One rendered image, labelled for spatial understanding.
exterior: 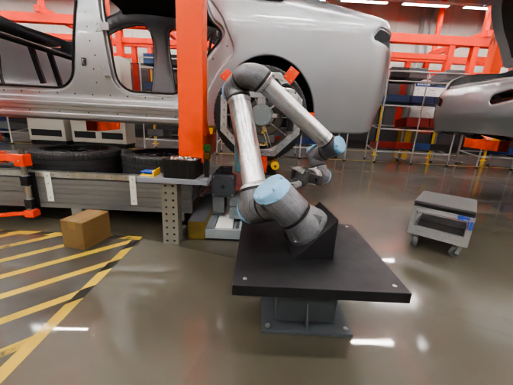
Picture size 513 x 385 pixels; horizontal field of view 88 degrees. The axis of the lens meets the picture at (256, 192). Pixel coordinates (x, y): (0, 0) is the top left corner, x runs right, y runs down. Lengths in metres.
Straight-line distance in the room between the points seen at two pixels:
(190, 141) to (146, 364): 1.26
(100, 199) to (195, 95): 1.04
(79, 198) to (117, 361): 1.43
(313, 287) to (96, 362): 0.79
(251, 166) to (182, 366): 0.81
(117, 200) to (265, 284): 1.52
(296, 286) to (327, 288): 0.10
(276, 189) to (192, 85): 1.05
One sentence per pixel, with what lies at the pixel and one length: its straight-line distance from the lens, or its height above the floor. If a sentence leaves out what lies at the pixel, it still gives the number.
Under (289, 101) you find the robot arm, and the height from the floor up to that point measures 0.92.
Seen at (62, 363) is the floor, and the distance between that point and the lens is 1.26.
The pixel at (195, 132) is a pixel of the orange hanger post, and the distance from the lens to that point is 1.85.
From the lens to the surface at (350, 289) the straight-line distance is 1.00.
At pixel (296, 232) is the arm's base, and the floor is 0.40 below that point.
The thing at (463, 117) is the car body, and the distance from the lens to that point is 3.97.
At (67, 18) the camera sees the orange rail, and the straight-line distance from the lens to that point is 9.92.
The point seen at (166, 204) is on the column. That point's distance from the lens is 1.79.
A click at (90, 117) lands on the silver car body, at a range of 2.71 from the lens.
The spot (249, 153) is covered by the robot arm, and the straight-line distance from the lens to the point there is 1.24.
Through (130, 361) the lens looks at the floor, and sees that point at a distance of 1.18.
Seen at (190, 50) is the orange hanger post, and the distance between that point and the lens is 1.88.
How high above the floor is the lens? 0.84
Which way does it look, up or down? 16 degrees down
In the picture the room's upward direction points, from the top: 3 degrees clockwise
